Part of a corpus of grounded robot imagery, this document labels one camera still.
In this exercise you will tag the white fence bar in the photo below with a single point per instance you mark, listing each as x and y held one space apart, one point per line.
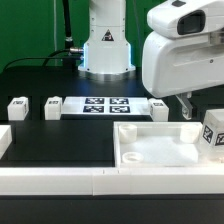
111 181
5 138

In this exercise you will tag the white square tabletop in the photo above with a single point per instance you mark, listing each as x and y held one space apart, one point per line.
160 144

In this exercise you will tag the white left fence bar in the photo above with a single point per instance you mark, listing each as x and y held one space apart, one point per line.
5 138

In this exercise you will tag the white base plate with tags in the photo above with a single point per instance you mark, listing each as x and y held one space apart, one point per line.
105 106

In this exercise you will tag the white front fence bar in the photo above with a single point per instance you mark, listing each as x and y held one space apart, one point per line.
111 181

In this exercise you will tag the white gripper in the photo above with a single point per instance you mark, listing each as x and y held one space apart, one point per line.
185 50

